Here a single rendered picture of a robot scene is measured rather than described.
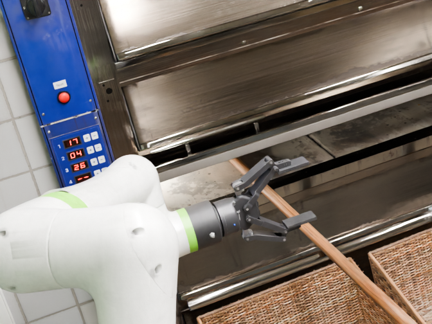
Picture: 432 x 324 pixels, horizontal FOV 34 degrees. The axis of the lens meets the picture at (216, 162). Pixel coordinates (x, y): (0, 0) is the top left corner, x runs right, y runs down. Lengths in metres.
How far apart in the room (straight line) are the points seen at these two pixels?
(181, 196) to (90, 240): 1.29
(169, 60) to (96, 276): 1.04
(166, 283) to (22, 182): 1.05
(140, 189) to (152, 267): 0.43
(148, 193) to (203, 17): 0.66
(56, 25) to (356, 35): 0.86
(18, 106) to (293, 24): 0.77
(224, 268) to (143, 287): 1.29
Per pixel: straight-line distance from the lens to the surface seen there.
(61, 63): 1.80
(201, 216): 1.41
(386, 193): 2.35
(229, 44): 1.93
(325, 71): 2.06
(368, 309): 2.39
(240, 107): 1.97
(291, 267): 1.82
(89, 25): 1.82
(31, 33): 1.78
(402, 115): 2.50
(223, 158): 1.86
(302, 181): 2.17
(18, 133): 1.88
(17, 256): 0.98
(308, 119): 1.93
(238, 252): 2.20
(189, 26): 1.86
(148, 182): 1.36
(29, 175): 1.93
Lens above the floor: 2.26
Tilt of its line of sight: 27 degrees down
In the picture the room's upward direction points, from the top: 12 degrees counter-clockwise
